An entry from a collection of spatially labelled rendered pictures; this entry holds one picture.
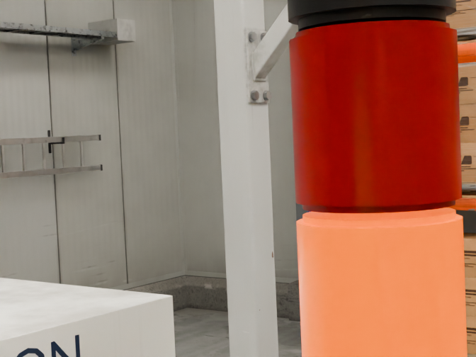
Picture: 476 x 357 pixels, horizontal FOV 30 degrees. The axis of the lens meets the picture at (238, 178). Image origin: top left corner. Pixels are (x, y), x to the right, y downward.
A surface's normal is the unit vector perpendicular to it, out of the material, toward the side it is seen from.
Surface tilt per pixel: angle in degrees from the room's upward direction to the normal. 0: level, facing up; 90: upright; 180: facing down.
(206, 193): 90
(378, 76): 90
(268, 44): 90
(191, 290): 90
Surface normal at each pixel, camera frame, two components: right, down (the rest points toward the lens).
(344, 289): -0.50, 0.07
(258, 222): 0.79, 0.00
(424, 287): 0.25, 0.04
